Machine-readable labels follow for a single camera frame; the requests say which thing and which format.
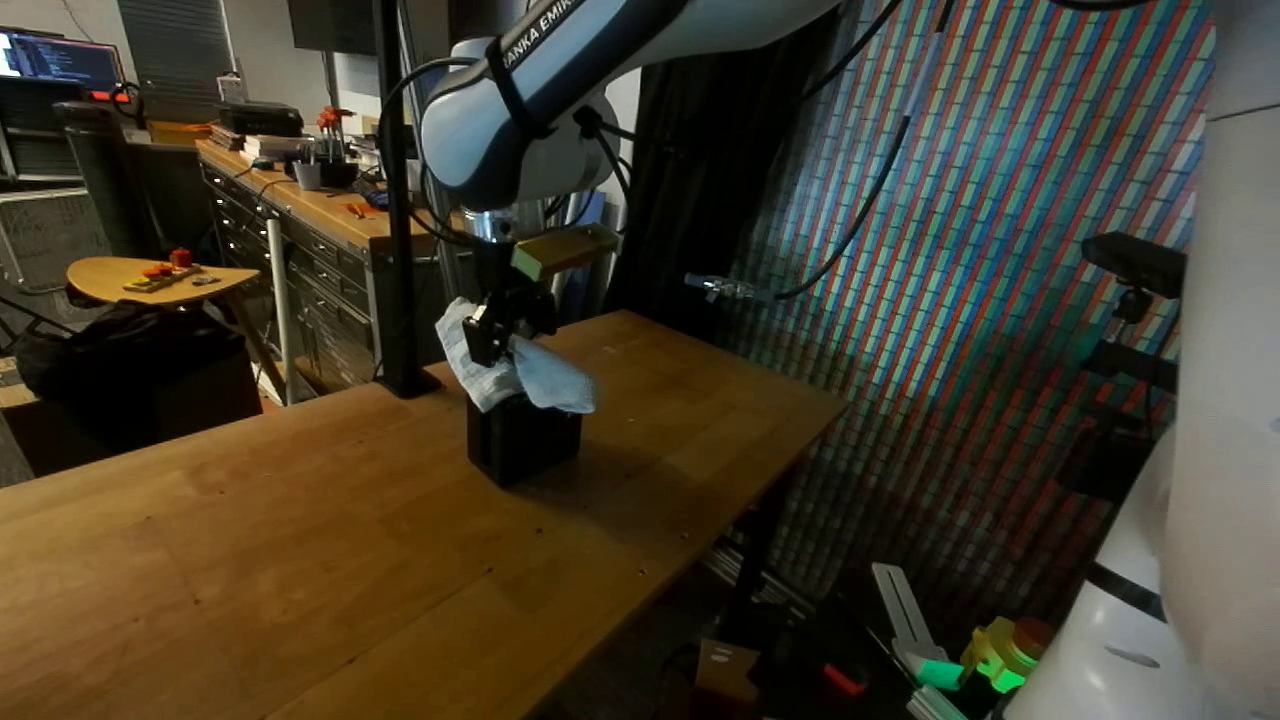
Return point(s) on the wooden workbench with drawers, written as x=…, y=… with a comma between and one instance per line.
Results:
x=312, y=255

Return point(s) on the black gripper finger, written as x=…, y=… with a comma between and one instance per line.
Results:
x=490, y=342

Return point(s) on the red hand tool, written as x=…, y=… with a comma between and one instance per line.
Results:
x=176, y=258

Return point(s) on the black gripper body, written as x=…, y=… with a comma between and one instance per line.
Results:
x=522, y=293

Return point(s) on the small red object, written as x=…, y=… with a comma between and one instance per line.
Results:
x=842, y=680

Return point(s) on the green yellow toy blocks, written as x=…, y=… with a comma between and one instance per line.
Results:
x=993, y=655

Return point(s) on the black equipment case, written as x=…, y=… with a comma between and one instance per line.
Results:
x=132, y=381

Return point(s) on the black vertical pole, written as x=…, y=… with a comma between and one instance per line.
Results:
x=398, y=266

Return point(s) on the colourful patterned curtain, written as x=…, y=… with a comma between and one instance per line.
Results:
x=961, y=266

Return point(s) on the black perforated basket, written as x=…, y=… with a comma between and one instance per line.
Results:
x=522, y=446

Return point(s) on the round wooden stool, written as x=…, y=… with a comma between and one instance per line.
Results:
x=132, y=283

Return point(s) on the black camera on stand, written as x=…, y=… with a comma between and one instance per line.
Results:
x=1134, y=260

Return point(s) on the lit computer monitor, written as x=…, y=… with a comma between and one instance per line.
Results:
x=55, y=63

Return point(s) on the brown cardboard box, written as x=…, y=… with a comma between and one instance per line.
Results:
x=727, y=669

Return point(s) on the white waffle towel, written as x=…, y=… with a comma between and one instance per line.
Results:
x=547, y=381

